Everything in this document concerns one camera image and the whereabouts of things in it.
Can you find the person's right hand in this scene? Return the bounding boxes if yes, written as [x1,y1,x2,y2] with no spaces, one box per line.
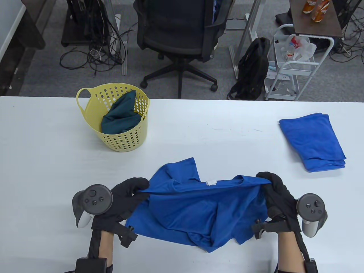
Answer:
[255,171,302,234]

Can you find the person's left hand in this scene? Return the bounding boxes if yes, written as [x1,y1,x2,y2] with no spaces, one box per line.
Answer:
[91,178,150,231]

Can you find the blue terry towel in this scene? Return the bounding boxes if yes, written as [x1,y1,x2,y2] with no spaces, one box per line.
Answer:
[279,113,346,168]
[304,159,346,173]

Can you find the yellow laundry basket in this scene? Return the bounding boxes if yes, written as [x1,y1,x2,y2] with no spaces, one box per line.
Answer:
[76,83,150,152]

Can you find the blue clothes shirt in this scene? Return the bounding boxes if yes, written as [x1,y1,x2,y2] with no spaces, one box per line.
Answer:
[125,157,270,253]

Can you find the dark teal clothes garment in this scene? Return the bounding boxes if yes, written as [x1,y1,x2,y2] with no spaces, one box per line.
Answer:
[101,90,142,134]

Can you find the black forearm box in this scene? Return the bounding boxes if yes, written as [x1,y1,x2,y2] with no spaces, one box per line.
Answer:
[75,257,113,273]

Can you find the person's right forearm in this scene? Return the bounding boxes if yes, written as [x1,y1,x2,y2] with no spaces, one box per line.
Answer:
[277,231,310,273]

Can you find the grey handheld controller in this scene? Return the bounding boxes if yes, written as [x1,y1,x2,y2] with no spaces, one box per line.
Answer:
[72,184,113,229]
[297,193,328,238]

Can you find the white utility cart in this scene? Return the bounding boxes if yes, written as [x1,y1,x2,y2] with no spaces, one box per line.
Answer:
[264,24,335,101]

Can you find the black backpack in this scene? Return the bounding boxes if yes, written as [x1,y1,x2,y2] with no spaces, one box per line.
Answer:
[227,37,270,100]

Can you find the white metal desk leg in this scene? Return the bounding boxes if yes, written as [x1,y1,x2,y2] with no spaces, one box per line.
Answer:
[114,0,128,76]

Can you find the white plastic bag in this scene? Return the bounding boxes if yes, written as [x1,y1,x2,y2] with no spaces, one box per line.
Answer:
[280,34,317,62]

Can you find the silver metal desk leg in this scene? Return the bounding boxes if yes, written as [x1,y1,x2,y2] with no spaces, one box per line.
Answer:
[229,0,266,79]

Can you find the brown side table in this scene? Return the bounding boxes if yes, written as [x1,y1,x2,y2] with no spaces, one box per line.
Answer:
[289,0,344,38]

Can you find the grey metal foot plate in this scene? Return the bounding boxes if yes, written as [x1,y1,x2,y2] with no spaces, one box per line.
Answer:
[226,18,247,30]

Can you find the black flat stand base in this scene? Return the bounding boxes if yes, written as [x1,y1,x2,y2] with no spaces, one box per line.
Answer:
[275,11,294,25]

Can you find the black office chair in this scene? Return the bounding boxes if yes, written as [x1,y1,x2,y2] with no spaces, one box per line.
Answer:
[134,0,232,99]

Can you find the black computer tower stand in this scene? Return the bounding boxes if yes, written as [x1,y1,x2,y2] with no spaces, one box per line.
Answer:
[61,0,111,47]

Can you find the orange drink bottle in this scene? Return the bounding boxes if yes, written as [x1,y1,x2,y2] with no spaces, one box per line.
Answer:
[311,0,330,22]
[302,0,317,14]

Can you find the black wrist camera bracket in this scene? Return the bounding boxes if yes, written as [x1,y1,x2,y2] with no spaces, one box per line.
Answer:
[114,222,138,248]
[252,219,288,240]

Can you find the black forearm strap mount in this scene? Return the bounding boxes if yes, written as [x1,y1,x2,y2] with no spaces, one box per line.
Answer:
[306,257,319,273]

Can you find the tangle of black floor cables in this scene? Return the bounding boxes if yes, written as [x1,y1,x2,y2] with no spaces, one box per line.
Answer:
[59,0,137,76]

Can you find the bundle of floor cables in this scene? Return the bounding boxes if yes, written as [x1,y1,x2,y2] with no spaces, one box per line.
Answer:
[329,0,364,63]

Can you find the white desk with dark frame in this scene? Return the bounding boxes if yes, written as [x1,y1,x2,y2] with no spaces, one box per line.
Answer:
[0,0,46,96]

